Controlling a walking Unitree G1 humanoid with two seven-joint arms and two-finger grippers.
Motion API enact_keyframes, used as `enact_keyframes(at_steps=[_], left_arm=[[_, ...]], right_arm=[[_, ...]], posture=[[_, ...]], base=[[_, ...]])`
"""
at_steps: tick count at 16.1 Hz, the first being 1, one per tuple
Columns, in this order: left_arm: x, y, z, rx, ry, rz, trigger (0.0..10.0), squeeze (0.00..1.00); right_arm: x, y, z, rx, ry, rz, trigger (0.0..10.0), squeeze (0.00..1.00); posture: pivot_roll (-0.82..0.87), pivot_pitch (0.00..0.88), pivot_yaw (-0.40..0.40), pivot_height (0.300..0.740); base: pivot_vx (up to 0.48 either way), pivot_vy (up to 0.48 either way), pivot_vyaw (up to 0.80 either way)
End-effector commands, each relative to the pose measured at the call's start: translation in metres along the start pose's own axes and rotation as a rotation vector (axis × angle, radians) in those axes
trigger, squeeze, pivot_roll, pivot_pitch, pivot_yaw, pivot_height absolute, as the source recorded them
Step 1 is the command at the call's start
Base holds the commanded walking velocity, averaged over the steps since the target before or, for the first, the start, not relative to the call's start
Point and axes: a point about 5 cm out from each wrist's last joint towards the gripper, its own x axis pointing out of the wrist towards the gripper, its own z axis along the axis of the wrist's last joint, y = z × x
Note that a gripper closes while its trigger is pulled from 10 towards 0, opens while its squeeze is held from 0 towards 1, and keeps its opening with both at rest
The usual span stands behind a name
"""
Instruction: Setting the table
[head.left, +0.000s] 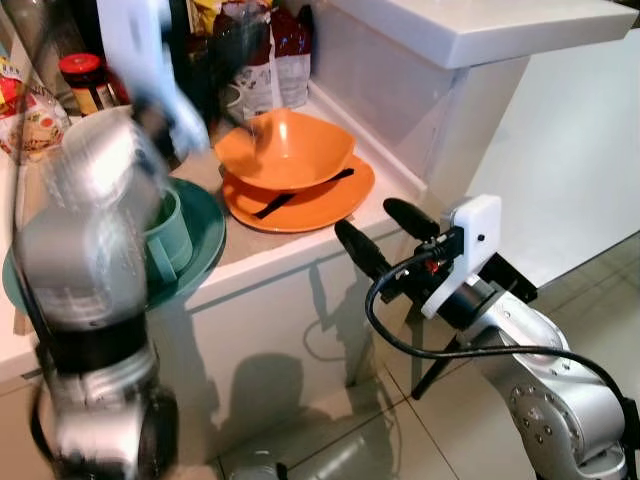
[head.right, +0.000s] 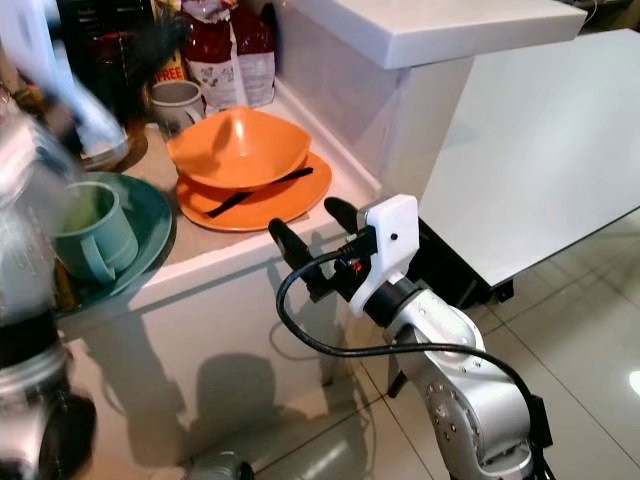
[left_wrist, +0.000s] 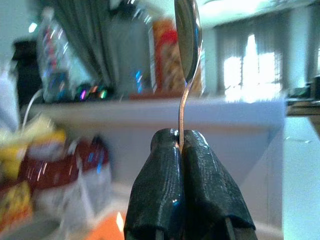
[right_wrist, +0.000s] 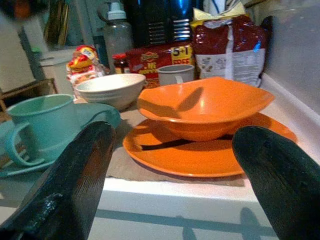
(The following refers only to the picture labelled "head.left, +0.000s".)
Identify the green mug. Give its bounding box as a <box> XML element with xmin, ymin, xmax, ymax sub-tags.
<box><xmin>140</xmin><ymin>184</ymin><xmax>197</xmax><ymax>291</ymax></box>

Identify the green plate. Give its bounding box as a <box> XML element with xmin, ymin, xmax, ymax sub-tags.
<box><xmin>0</xmin><ymin>177</ymin><xmax>228</xmax><ymax>312</ymax></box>

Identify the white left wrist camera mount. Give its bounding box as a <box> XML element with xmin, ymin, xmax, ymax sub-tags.
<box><xmin>95</xmin><ymin>0</ymin><xmax>211</xmax><ymax>157</ymax></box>

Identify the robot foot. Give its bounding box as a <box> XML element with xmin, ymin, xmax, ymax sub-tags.
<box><xmin>224</xmin><ymin>454</ymin><xmax>292</xmax><ymax>480</ymax></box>

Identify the yellow food package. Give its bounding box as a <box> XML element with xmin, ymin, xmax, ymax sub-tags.
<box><xmin>190</xmin><ymin>0</ymin><xmax>227</xmax><ymax>37</ymax></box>

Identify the red and white food bag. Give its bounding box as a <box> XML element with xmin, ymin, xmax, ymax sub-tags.
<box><xmin>214</xmin><ymin>0</ymin><xmax>281</xmax><ymax>117</ymax></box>
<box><xmin>270</xmin><ymin>5</ymin><xmax>314</xmax><ymax>110</ymax></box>

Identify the orange plate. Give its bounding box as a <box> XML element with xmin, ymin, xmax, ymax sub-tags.
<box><xmin>221</xmin><ymin>154</ymin><xmax>377</xmax><ymax>235</ymax></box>

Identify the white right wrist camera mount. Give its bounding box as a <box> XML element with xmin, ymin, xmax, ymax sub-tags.
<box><xmin>420</xmin><ymin>195</ymin><xmax>502</xmax><ymax>320</ymax></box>

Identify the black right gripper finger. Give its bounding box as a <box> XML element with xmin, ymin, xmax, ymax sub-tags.
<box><xmin>383</xmin><ymin>197</ymin><xmax>442</xmax><ymax>242</ymax></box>
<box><xmin>335</xmin><ymin>220</ymin><xmax>394</xmax><ymax>282</ymax></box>

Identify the white raised counter ledge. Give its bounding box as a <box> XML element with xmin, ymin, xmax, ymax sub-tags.
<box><xmin>325</xmin><ymin>0</ymin><xmax>640</xmax><ymax>71</ymax></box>

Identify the white mug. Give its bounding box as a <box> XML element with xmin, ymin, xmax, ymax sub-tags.
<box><xmin>221</xmin><ymin>84</ymin><xmax>253</xmax><ymax>127</ymax></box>

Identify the black spoon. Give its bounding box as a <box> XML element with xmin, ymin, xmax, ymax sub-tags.
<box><xmin>252</xmin><ymin>167</ymin><xmax>357</xmax><ymax>220</ymax></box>

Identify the jar with red lid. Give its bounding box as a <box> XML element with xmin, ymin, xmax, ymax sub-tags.
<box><xmin>57</xmin><ymin>52</ymin><xmax>128</xmax><ymax>117</ymax></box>

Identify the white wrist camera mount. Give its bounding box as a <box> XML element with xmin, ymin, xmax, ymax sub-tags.
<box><xmin>420</xmin><ymin>195</ymin><xmax>502</xmax><ymax>320</ymax></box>
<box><xmin>95</xmin><ymin>0</ymin><xmax>211</xmax><ymax>157</ymax></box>

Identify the black table bracket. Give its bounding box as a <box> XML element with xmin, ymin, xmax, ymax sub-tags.
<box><xmin>478</xmin><ymin>254</ymin><xmax>538</xmax><ymax>305</ymax></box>

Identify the orange bowl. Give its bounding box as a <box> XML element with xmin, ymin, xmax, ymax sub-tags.
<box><xmin>214</xmin><ymin>107</ymin><xmax>357</xmax><ymax>192</ymax></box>

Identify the colourful snack packet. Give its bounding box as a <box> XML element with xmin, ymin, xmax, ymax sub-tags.
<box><xmin>0</xmin><ymin>58</ymin><xmax>73</xmax><ymax>163</ymax></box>

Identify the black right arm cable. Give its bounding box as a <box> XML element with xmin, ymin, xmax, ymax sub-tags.
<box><xmin>364</xmin><ymin>248</ymin><xmax>637</xmax><ymax>433</ymax></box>

